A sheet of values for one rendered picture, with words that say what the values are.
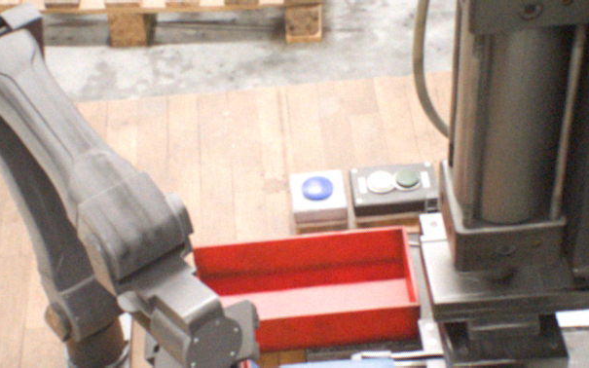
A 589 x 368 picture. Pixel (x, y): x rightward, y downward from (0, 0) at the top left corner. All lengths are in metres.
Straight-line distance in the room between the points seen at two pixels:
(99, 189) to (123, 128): 0.62
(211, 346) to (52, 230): 0.28
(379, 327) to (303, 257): 0.14
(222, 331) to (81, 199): 0.16
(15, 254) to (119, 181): 0.50
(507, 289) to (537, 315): 0.04
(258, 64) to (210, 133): 1.53
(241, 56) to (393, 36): 0.40
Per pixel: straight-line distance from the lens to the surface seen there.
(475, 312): 1.10
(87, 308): 1.30
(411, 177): 1.53
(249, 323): 1.17
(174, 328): 1.06
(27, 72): 1.14
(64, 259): 1.28
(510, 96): 0.93
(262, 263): 1.46
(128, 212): 1.06
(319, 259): 1.47
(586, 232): 1.01
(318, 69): 3.15
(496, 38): 0.90
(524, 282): 1.10
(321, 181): 1.53
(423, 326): 1.32
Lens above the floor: 2.02
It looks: 45 degrees down
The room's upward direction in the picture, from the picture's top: 4 degrees counter-clockwise
